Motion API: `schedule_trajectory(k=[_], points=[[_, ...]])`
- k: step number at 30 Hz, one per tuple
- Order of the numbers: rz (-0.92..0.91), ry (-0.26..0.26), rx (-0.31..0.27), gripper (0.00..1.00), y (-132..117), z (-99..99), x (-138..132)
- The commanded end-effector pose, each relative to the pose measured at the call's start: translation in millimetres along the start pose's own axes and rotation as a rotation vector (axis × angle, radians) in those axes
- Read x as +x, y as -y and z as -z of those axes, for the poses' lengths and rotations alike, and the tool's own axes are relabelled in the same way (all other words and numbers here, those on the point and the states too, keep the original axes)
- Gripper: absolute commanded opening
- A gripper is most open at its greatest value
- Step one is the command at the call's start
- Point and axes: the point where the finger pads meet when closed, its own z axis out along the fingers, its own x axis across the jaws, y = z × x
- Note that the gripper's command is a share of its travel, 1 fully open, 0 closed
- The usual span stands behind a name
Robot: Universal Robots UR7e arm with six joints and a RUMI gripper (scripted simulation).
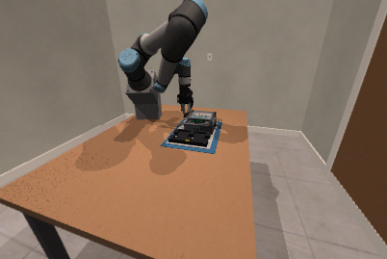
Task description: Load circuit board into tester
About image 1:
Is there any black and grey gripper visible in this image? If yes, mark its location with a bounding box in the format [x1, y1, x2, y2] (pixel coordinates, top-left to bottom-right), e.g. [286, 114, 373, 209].
[177, 84, 194, 116]

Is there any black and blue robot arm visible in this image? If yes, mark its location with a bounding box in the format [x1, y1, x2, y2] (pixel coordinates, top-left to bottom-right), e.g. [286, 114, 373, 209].
[118, 0, 208, 93]

